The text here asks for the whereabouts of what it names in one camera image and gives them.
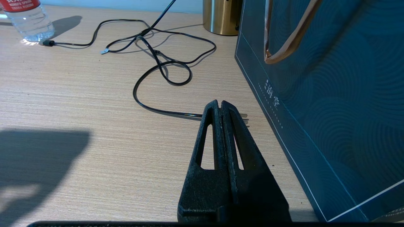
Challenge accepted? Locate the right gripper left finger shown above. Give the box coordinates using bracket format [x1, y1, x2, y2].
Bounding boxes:
[178, 100, 235, 222]

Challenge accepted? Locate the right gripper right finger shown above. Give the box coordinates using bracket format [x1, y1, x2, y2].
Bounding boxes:
[221, 101, 289, 205]

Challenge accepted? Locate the dark blue gift bag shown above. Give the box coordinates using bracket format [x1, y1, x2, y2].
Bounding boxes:
[235, 0, 404, 222]

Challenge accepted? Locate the brass desk lamp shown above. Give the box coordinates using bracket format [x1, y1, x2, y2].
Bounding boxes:
[203, 0, 243, 36]

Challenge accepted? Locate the water bottle red cap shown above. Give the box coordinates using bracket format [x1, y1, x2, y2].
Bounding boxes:
[0, 0, 56, 42]

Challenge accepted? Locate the black lamp power cable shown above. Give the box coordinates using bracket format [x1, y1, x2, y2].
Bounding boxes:
[133, 28, 250, 122]

